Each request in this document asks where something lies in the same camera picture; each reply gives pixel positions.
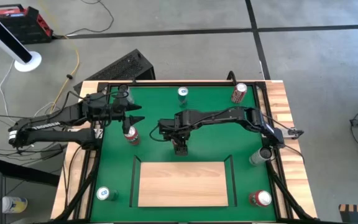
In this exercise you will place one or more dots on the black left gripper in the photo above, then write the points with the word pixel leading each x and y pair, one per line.
pixel 115 112

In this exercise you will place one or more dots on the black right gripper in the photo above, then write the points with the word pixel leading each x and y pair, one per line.
pixel 176 129

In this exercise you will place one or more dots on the silver beverage can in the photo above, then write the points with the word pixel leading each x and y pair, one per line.
pixel 128 96
pixel 258 158

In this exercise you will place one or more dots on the red can blue logo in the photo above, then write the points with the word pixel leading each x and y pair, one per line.
pixel 133 137

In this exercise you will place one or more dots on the green can blue tab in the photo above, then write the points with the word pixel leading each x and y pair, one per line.
pixel 182 97
pixel 103 193

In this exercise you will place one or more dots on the red cola can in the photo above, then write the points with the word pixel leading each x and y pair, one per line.
pixel 238 93
pixel 261 198

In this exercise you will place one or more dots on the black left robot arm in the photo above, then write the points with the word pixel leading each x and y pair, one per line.
pixel 42 126

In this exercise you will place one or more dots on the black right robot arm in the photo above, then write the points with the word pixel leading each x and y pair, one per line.
pixel 222 115

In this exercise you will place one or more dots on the wooden shelf black brackets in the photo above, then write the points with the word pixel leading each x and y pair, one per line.
pixel 182 183

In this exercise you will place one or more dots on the black perforated metal case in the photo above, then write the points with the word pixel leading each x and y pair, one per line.
pixel 120 68

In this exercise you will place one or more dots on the white tower with dark panel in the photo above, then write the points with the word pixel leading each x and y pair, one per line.
pixel 26 63

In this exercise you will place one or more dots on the red black toolbox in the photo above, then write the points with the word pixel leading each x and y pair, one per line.
pixel 26 25

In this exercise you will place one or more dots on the white yellow canister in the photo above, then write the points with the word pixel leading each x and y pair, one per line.
pixel 14 205

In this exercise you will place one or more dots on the orange black striped box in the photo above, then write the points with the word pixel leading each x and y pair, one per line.
pixel 357 214

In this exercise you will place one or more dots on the black aluminium table frame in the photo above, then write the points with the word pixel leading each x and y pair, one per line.
pixel 197 84

